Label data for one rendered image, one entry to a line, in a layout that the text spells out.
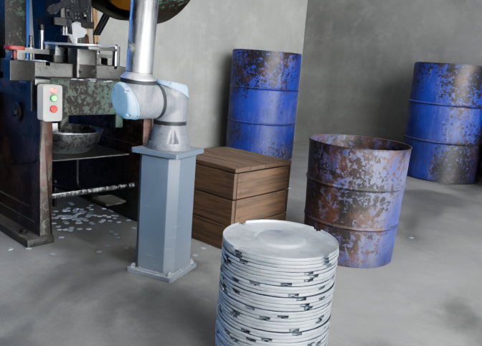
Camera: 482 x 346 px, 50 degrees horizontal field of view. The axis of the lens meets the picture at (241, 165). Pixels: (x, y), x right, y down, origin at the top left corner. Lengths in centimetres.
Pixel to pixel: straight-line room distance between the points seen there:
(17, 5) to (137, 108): 106
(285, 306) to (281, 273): 8
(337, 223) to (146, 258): 75
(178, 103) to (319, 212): 74
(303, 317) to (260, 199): 101
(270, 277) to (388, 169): 98
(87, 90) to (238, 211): 80
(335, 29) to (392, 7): 62
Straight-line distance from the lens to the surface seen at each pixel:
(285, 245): 126
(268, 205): 226
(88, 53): 232
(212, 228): 218
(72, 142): 235
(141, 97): 167
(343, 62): 529
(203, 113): 458
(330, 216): 208
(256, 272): 120
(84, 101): 225
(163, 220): 179
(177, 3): 251
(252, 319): 125
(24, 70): 211
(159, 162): 176
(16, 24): 257
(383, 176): 205
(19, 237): 223
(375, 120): 510
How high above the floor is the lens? 75
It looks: 11 degrees down
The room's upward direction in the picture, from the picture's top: 4 degrees clockwise
